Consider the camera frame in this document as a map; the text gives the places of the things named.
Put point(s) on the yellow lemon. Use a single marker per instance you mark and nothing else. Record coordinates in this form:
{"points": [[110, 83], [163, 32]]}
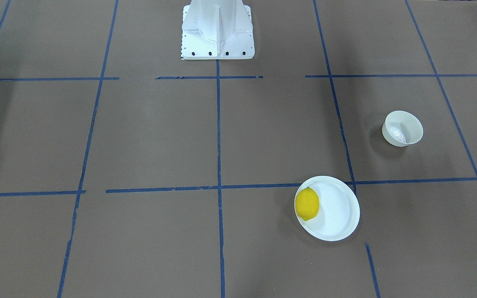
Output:
{"points": [[307, 204]]}

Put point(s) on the white round plate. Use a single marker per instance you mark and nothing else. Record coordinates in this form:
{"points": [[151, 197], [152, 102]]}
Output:
{"points": [[339, 210]]}

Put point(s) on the small white bowl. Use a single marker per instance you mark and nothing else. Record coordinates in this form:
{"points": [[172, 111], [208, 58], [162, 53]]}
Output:
{"points": [[401, 129]]}

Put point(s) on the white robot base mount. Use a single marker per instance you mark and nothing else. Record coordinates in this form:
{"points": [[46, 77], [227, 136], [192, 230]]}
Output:
{"points": [[217, 29]]}

